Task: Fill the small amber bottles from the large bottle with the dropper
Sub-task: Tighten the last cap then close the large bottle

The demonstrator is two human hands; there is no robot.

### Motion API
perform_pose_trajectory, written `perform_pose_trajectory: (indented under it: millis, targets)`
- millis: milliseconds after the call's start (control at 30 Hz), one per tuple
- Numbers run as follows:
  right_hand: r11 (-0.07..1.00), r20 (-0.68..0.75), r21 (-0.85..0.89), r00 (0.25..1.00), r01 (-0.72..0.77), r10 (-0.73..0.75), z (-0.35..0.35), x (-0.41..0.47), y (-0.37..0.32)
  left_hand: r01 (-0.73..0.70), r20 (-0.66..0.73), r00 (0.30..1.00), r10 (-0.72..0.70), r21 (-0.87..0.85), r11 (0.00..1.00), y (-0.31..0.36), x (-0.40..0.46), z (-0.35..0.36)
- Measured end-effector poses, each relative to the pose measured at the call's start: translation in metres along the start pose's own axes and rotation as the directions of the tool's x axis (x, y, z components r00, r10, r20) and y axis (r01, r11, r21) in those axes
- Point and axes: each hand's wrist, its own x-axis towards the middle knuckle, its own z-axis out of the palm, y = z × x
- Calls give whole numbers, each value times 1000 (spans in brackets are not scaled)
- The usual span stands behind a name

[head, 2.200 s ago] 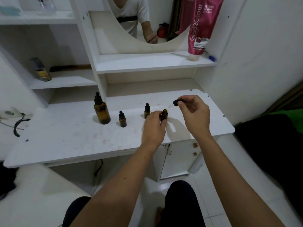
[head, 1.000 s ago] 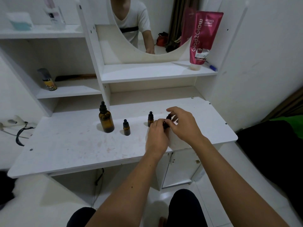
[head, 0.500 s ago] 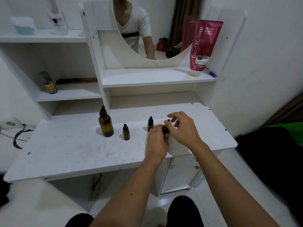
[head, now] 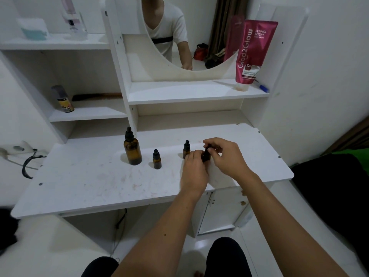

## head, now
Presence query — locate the small yellow-label spray can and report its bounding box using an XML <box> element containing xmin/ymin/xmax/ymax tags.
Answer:
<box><xmin>51</xmin><ymin>85</ymin><xmax>75</xmax><ymax>113</ymax></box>

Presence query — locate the brown comb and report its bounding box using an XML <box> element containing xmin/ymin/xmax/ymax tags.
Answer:
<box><xmin>71</xmin><ymin>92</ymin><xmax>123</xmax><ymax>102</ymax></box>

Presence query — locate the person's leg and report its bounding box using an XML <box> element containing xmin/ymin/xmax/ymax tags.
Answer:
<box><xmin>204</xmin><ymin>237</ymin><xmax>253</xmax><ymax>277</ymax></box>
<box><xmin>81</xmin><ymin>256</ymin><xmax>119</xmax><ymax>277</ymax></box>

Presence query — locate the clear perfume bottle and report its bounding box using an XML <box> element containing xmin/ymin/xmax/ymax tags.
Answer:
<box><xmin>60</xmin><ymin>0</ymin><xmax>88</xmax><ymax>40</ymax></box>

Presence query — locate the person's right forearm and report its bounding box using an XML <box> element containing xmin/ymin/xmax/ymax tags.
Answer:
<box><xmin>241</xmin><ymin>173</ymin><xmax>351</xmax><ymax>277</ymax></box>

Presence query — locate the thin black cable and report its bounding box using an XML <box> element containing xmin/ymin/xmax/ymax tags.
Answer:
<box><xmin>111</xmin><ymin>209</ymin><xmax>128</xmax><ymax>257</ymax></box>

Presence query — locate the pink cosmetic tube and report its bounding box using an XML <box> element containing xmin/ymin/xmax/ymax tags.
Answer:
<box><xmin>235</xmin><ymin>20</ymin><xmax>279</xmax><ymax>92</ymax></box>

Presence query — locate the person's left hand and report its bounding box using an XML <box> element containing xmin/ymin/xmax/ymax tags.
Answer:
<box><xmin>180</xmin><ymin>150</ymin><xmax>209</xmax><ymax>199</ymax></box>

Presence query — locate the coiled black cable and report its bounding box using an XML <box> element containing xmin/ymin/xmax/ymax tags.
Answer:
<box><xmin>22</xmin><ymin>148</ymin><xmax>47</xmax><ymax>180</ymax></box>

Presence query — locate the black cloth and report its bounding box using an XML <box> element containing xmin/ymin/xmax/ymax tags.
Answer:
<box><xmin>0</xmin><ymin>209</ymin><xmax>19</xmax><ymax>251</ymax></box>

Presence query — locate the white mattress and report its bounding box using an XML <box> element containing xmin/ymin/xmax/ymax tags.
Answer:
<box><xmin>0</xmin><ymin>199</ymin><xmax>111</xmax><ymax>277</ymax></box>

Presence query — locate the white vanity desk with shelves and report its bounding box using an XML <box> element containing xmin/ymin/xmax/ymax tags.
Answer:
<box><xmin>0</xmin><ymin>0</ymin><xmax>311</xmax><ymax>257</ymax></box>

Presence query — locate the green cloth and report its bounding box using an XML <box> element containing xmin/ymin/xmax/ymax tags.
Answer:
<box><xmin>331</xmin><ymin>147</ymin><xmax>369</xmax><ymax>168</ymax></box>

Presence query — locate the person's left leg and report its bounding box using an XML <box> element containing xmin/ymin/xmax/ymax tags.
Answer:
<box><xmin>81</xmin><ymin>256</ymin><xmax>119</xmax><ymax>277</ymax></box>

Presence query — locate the large black fabric item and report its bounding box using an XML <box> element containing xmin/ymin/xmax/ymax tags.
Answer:
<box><xmin>291</xmin><ymin>154</ymin><xmax>369</xmax><ymax>272</ymax></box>

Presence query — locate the white wall socket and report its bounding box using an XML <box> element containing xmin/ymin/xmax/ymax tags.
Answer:
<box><xmin>0</xmin><ymin>140</ymin><xmax>34</xmax><ymax>155</ymax></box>

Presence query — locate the person's right leg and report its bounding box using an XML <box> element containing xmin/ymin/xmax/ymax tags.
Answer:
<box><xmin>204</xmin><ymin>237</ymin><xmax>253</xmax><ymax>277</ymax></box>

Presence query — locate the person's right hand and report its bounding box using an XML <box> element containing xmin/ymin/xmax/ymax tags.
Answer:
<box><xmin>203</xmin><ymin>137</ymin><xmax>256</xmax><ymax>184</ymax></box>

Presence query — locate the white teal cream jar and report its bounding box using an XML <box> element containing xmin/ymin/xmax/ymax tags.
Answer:
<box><xmin>17</xmin><ymin>17</ymin><xmax>50</xmax><ymax>41</ymax></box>

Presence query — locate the large amber glass bottle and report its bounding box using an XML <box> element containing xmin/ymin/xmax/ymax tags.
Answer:
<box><xmin>123</xmin><ymin>140</ymin><xmax>143</xmax><ymax>166</ymax></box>

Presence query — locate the grey plug with cable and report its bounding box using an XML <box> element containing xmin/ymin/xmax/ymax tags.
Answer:
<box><xmin>0</xmin><ymin>148</ymin><xmax>40</xmax><ymax>170</ymax></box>

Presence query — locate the round wall mirror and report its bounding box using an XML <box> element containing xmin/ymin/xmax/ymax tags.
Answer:
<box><xmin>140</xmin><ymin>0</ymin><xmax>251</xmax><ymax>72</ymax></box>

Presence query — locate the person's left forearm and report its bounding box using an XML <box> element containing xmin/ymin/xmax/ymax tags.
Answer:
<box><xmin>112</xmin><ymin>192</ymin><xmax>208</xmax><ymax>277</ymax></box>

